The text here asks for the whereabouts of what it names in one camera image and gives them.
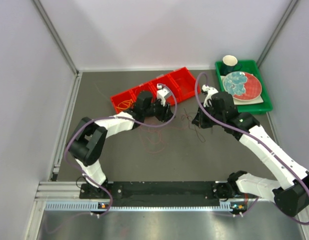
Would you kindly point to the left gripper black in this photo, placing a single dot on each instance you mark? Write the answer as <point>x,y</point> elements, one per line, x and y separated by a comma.
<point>166,113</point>

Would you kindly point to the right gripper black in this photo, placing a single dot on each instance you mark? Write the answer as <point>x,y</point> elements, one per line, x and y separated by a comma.
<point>199,120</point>

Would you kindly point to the red four-compartment bin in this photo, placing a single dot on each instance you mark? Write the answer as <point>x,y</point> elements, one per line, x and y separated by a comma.
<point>180,81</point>

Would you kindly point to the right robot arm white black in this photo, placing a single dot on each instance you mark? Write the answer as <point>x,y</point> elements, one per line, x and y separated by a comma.
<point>290,189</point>

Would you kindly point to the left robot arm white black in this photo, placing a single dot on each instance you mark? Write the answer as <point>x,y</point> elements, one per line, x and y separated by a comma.
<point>87,142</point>

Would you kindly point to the red blue patterned plate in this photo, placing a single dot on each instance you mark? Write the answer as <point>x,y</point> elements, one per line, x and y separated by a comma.
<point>242,85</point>

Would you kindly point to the white square plate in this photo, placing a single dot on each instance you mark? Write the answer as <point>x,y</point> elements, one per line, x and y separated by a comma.
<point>247,101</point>

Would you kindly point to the dark green white cup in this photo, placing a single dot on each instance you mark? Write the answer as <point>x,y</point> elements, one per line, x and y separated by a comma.
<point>229,64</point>

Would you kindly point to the green plastic tray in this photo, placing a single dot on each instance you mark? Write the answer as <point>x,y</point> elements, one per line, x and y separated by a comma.
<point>246,87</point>

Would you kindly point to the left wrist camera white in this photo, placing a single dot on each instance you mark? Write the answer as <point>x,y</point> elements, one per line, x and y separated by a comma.
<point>162,93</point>

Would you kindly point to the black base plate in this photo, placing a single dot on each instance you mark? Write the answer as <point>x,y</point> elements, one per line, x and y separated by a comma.
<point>170,193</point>

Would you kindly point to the aluminium frame rail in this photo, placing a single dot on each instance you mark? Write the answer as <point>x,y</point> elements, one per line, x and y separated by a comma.
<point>69,190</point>

